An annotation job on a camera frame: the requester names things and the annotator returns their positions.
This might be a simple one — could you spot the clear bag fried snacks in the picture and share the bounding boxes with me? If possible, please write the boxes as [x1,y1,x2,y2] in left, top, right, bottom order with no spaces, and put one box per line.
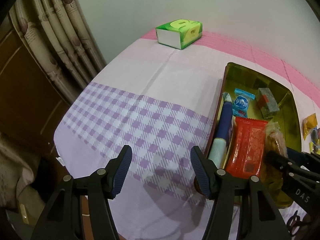
[260,121,293,209]

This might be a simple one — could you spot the yellow candy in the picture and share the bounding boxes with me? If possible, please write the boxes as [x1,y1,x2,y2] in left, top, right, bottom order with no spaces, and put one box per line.
[309,141,320,155]

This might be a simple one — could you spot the blue dark candy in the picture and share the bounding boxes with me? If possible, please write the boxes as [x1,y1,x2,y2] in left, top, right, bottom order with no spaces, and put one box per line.
[311,127,319,144]

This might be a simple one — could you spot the yellow orange snack bag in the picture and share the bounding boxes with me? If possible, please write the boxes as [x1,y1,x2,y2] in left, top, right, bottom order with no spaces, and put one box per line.
[302,113,318,140]

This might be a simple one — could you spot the red snack packet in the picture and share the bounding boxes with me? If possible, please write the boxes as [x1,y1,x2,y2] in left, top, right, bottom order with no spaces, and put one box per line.
[225,116,268,179]

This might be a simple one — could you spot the grey cake block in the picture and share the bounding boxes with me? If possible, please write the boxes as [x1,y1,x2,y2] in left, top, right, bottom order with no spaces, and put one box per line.
[255,88,280,119]

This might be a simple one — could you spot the navy soda cracker pack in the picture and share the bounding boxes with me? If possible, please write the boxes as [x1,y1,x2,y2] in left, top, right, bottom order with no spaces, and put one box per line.
[208,92,233,168]

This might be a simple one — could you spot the light blue pastry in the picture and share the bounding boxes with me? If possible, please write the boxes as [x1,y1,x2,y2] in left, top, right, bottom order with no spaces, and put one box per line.
[233,88,255,118]

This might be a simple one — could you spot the maroon gold toffee tin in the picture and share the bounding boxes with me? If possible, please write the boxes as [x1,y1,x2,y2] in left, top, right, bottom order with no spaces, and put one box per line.
[203,62,302,208]

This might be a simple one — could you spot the brown wooden furniture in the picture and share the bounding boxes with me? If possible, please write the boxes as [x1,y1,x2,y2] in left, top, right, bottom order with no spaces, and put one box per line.
[1,16,69,179]

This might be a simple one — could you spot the pink purple checkered tablecloth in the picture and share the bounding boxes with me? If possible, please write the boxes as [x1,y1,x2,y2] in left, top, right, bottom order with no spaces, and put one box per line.
[54,31,319,239]

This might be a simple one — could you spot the green tissue box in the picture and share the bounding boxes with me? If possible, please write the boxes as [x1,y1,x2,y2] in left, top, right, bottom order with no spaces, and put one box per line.
[155,19,203,50]

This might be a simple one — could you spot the beige patterned curtain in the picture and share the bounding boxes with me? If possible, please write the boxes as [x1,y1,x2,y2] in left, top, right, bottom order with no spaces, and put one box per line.
[9,0,105,103]

